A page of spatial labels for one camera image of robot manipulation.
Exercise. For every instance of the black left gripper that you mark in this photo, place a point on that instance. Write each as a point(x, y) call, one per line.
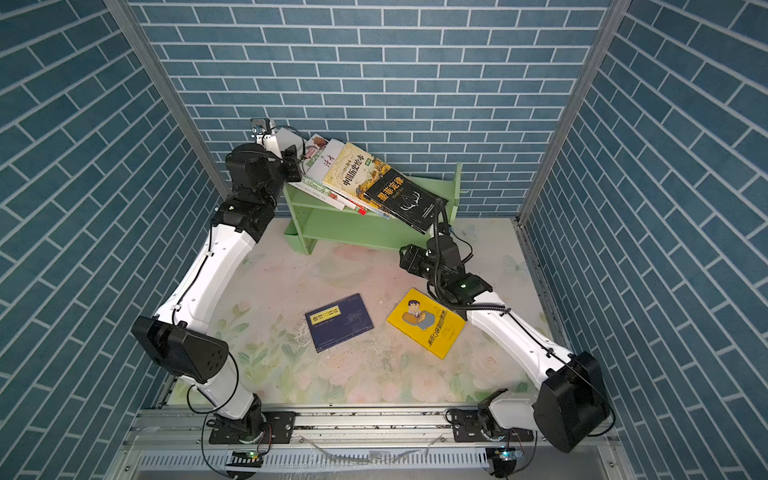
point(289, 164)

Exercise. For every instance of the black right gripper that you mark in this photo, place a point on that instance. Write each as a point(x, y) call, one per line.
point(415, 254)

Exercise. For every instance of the white paperback book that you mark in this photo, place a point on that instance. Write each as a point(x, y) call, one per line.
point(288, 141)

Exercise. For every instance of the green nature encyclopedia book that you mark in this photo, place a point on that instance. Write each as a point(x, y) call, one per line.
point(319, 156)

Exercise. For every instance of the white red-lettered magazine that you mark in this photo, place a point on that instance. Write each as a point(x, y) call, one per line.
point(321, 166)

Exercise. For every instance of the black slipcase box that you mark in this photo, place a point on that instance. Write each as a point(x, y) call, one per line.
point(403, 199)

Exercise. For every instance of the yellow history book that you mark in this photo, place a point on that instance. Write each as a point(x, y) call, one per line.
point(352, 171)

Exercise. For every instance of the dark blue book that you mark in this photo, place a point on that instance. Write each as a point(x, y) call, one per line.
point(335, 323)

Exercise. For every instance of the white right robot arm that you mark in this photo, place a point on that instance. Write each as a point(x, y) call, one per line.
point(572, 400)

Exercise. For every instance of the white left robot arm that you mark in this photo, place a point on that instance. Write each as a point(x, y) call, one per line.
point(177, 337)

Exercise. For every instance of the green metal bookshelf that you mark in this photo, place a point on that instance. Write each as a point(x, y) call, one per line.
point(313, 220)

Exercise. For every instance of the yellow cartoon cover book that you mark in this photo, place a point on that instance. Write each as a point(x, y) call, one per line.
point(428, 323)

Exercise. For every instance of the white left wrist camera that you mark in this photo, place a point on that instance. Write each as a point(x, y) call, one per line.
point(263, 131)

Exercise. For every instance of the right aluminium corner post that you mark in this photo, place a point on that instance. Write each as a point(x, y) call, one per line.
point(608, 29)

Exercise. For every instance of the aluminium corner post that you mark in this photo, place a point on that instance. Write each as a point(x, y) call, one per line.
point(140, 44)
point(608, 29)

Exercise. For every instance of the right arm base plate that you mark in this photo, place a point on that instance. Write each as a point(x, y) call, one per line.
point(480, 426)

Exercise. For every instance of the left aluminium corner post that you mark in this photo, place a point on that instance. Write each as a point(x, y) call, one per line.
point(140, 44)

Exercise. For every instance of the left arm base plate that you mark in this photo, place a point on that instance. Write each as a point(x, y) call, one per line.
point(271, 427)

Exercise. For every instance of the aluminium front rail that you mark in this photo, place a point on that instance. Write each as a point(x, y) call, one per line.
point(365, 442)

